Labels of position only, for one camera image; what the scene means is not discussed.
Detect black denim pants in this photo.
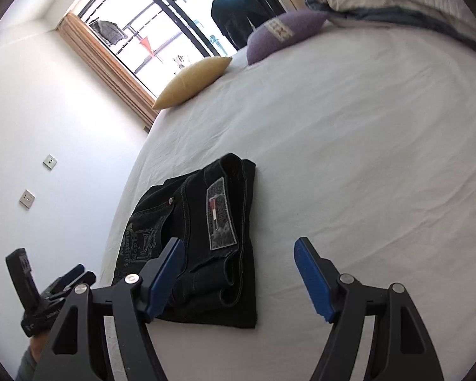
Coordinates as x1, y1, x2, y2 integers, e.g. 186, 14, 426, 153
112, 153, 258, 329

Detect person's left forearm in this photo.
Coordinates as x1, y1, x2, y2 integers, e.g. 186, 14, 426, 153
15, 335, 50, 381

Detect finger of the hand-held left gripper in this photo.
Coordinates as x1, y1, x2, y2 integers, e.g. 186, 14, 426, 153
63, 272, 98, 300
43, 264, 85, 298

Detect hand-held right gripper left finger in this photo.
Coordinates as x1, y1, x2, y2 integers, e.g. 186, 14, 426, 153
32, 238, 185, 381

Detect grey hanging garment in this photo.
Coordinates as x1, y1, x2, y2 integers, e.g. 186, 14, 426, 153
89, 20, 126, 44

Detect yellow pillow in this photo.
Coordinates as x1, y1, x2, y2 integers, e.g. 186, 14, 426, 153
151, 56, 233, 110

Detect black framed balcony window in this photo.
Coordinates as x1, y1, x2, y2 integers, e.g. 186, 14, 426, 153
79, 0, 286, 88

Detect bed with white sheet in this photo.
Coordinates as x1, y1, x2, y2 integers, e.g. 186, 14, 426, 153
99, 20, 476, 381

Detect purple pillow with patterned stripe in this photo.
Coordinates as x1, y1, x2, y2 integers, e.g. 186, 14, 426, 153
247, 11, 329, 65

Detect dark hanging jacket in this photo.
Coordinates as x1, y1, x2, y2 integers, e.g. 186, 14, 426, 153
211, 0, 274, 50

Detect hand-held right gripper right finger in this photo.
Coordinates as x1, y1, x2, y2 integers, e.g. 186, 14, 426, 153
294, 237, 445, 381

